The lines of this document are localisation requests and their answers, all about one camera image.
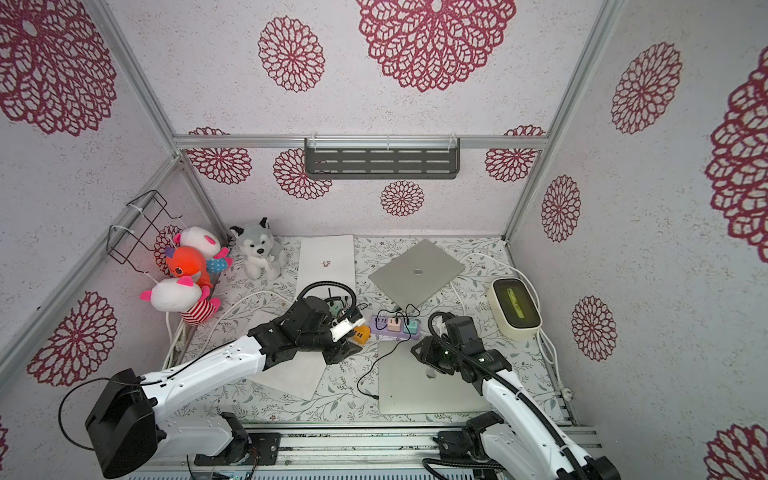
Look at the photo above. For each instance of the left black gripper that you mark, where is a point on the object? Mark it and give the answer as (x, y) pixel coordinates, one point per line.
(341, 351)

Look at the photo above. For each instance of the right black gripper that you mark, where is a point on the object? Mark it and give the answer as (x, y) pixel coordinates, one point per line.
(432, 351)

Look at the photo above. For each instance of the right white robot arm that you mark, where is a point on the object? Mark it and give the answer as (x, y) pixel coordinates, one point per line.
(516, 436)

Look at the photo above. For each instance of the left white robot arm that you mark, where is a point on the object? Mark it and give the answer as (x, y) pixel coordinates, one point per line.
(131, 423)

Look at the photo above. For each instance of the green charger plug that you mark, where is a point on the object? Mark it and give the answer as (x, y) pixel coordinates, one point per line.
(336, 309)

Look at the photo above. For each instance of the white laptop front left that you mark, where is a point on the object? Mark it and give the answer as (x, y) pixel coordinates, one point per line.
(299, 377)

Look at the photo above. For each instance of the white laptop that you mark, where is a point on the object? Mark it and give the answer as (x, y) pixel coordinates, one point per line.
(299, 377)
(329, 258)

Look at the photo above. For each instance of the silver laptop front right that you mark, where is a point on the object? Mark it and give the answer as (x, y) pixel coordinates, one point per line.
(406, 386)

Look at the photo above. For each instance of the silver laptop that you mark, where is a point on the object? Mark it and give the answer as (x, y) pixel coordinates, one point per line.
(406, 386)
(416, 275)

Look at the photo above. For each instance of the white laptop back left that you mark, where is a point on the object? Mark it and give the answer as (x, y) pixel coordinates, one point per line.
(329, 258)

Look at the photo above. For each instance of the silver laptop back right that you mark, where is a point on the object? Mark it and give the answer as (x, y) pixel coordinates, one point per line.
(416, 275)

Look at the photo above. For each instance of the orange power strip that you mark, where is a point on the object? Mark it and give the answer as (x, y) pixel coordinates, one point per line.
(361, 335)

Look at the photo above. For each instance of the floral table mat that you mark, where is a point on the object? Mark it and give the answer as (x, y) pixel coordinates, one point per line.
(348, 392)

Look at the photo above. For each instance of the purple power strip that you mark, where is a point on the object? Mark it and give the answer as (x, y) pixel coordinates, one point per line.
(395, 328)

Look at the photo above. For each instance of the cream box green display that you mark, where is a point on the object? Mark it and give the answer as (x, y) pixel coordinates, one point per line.
(513, 309)

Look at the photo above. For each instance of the grey husky plush toy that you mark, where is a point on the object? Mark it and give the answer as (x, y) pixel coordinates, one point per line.
(264, 256)

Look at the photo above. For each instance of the white pink plush striped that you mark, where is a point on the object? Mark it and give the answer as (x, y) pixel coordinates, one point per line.
(195, 304)

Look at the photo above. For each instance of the orange fox plush toy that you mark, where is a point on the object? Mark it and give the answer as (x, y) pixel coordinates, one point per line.
(188, 261)

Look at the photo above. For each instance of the white pink plush top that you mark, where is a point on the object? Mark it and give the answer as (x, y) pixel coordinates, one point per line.
(203, 241)

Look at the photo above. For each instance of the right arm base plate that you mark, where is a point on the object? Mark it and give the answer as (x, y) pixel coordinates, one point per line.
(459, 445)

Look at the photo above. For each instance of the aluminium front rail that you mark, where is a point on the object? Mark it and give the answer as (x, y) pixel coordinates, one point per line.
(363, 450)

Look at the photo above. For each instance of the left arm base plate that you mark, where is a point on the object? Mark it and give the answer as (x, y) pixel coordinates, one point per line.
(260, 449)

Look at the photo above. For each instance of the grey metal wall shelf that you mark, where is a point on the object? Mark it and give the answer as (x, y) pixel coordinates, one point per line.
(384, 160)

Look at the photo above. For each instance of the black wire basket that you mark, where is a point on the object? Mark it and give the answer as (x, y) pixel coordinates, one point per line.
(151, 229)

